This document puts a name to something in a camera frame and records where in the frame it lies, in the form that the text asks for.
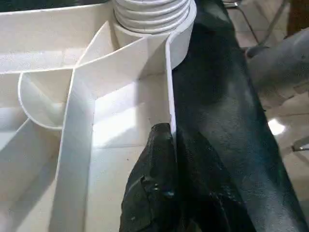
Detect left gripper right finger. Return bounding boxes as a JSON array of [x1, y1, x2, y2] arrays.
[[175, 127, 256, 232]]

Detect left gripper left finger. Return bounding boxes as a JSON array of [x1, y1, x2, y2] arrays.
[[119, 123, 181, 232]]

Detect white plastic table top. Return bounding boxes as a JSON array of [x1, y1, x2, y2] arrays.
[[0, 0, 197, 232]]

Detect white plastic table leg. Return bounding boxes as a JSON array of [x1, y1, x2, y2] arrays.
[[112, 0, 192, 34]]

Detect brown furniture leg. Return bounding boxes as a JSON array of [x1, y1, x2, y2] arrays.
[[287, 0, 309, 37]]

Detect metal chair frame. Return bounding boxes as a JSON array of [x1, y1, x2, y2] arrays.
[[223, 0, 290, 59]]

